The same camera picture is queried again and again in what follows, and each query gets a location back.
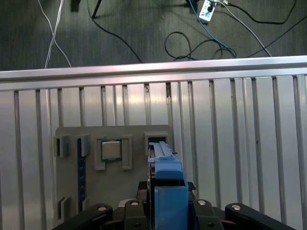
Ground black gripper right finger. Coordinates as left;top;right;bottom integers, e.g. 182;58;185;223
187;181;292;230

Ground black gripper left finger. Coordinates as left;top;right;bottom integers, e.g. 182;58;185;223
56;181;154;230

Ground hard disk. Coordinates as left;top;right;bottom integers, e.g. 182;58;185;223
146;141;190;230

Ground grey parts rack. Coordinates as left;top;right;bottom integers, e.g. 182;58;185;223
53;124;174;224

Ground blue RAM stick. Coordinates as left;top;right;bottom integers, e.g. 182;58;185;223
76;139;87;213

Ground silver CPU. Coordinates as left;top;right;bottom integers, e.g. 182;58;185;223
100;139;122;161

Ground white power strip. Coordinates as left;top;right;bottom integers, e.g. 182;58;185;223
198;0;217;25

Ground black stand leg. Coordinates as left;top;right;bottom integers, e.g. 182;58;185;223
92;0;102;19

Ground black floor cable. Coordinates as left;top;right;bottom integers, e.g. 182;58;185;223
86;0;144;63

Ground blue floor cable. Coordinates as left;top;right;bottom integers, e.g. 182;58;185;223
188;0;237;58

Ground white floor cable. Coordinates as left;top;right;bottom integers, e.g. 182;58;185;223
36;0;72;69

